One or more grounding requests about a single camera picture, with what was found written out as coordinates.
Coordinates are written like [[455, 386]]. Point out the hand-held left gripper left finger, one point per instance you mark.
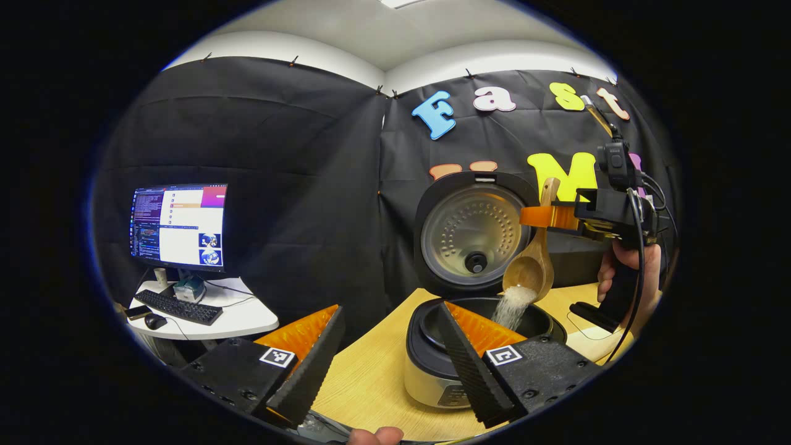
[[315, 364]]

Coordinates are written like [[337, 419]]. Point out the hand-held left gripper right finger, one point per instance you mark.
[[466, 371]]

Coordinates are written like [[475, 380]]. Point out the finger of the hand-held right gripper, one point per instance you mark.
[[550, 217]]

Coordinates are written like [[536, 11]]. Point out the wooden spoon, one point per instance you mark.
[[528, 272]]

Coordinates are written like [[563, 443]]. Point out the white rice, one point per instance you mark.
[[513, 306]]

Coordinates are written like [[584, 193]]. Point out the black silver rice cooker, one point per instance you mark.
[[469, 228]]

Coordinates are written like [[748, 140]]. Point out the white side table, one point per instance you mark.
[[247, 315]]

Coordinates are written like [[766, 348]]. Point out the teal box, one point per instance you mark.
[[188, 292]]

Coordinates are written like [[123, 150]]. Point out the black keyboard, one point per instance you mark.
[[179, 307]]

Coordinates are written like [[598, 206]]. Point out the black computer mouse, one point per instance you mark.
[[156, 321]]

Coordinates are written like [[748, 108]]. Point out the small white cup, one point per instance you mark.
[[160, 278]]

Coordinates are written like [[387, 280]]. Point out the black backdrop cloth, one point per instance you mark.
[[296, 185]]

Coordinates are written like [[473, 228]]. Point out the black smartphone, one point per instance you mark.
[[137, 312]]

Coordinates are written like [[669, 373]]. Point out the computer monitor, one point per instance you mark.
[[179, 228]]

